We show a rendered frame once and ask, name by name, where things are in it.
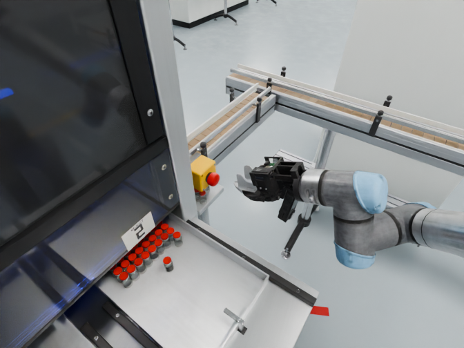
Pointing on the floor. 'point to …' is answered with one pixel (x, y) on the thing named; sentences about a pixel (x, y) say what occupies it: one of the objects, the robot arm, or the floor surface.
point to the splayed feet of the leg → (297, 233)
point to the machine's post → (168, 97)
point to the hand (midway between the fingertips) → (239, 185)
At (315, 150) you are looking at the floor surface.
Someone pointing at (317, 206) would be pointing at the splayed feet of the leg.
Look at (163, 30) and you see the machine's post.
